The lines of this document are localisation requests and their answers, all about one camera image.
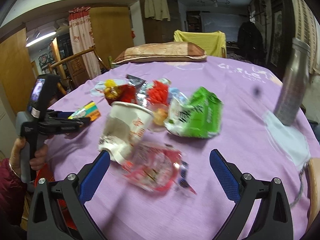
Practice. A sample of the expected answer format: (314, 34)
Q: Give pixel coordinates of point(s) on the red sleeved left forearm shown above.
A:
(12, 195)

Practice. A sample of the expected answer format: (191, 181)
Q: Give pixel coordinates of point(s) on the red foam net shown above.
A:
(158, 93)

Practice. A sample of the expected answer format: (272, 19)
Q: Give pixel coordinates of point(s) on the white paper cup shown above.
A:
(124, 129)

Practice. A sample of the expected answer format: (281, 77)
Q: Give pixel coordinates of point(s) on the wooden armchair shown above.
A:
(77, 69)

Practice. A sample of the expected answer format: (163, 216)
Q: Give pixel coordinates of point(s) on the red white curtain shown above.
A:
(80, 31)

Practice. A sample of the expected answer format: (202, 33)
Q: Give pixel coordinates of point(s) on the dark coat on rack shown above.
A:
(250, 43)

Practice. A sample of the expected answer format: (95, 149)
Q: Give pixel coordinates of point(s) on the clear cup with fruit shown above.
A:
(160, 114)

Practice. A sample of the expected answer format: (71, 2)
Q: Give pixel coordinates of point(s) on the silver metal bottle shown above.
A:
(294, 83)

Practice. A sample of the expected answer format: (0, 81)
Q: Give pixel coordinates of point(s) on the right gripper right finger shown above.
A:
(273, 219)

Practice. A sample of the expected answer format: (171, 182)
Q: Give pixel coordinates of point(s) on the green snack bag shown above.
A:
(197, 116)

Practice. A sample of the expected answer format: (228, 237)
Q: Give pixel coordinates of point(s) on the colourful small box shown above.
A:
(89, 110)

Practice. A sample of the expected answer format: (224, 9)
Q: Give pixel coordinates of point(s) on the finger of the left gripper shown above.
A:
(63, 128)
(58, 114)

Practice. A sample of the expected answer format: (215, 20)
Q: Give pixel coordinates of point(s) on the hanging beige jacket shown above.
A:
(157, 10)

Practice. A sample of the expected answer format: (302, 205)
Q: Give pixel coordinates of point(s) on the framed wall painting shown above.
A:
(276, 38)

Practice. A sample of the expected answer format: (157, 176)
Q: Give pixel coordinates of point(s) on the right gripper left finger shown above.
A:
(58, 208)

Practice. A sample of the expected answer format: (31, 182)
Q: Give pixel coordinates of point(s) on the brown floral pillow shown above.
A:
(162, 52)

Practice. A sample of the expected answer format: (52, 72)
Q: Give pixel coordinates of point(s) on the red snack bag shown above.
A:
(123, 93)

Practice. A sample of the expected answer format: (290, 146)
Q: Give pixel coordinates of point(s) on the red plastic wrapper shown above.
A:
(157, 168)

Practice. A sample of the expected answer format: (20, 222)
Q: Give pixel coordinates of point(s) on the person's left hand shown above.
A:
(35, 163)

